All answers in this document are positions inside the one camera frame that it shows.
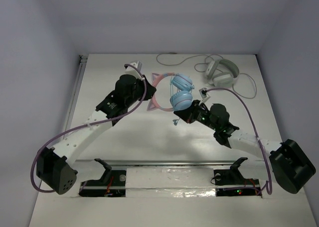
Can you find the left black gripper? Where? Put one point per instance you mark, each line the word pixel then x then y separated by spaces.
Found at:
pixel 148 90

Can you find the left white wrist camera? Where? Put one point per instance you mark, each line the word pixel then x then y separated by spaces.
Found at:
pixel 134 69

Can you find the aluminium rail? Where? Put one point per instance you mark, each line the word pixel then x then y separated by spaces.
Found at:
pixel 140 163
pixel 75 91

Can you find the white grey headphones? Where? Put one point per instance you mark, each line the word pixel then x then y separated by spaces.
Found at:
pixel 222 73

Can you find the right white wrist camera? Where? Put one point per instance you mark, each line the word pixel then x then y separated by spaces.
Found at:
pixel 204 95

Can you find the aluminium rail front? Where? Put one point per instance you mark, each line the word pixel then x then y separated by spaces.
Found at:
pixel 140 163

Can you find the aluminium rail left side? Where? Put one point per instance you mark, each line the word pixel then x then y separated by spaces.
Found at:
pixel 75 91

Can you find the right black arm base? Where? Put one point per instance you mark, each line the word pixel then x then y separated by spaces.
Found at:
pixel 230 182

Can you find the white foam taped block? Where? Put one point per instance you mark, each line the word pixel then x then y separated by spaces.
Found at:
pixel 169 182

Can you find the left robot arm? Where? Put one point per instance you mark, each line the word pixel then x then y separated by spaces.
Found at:
pixel 53 169

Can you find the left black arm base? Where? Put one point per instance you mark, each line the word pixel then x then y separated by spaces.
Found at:
pixel 112 183

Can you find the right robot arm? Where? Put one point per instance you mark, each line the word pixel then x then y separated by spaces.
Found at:
pixel 283 163

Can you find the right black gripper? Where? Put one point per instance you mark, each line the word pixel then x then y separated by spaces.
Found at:
pixel 188 115

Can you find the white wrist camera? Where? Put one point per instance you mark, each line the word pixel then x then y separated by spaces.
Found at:
pixel 204 95
pixel 134 69

